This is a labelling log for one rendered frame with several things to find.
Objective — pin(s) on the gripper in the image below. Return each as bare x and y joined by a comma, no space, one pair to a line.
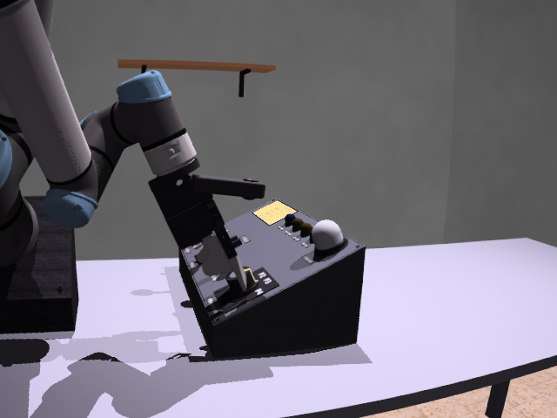
198,214

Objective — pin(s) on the black control console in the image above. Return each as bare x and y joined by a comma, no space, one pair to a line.
306,294

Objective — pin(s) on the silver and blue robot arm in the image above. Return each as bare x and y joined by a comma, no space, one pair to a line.
77,161

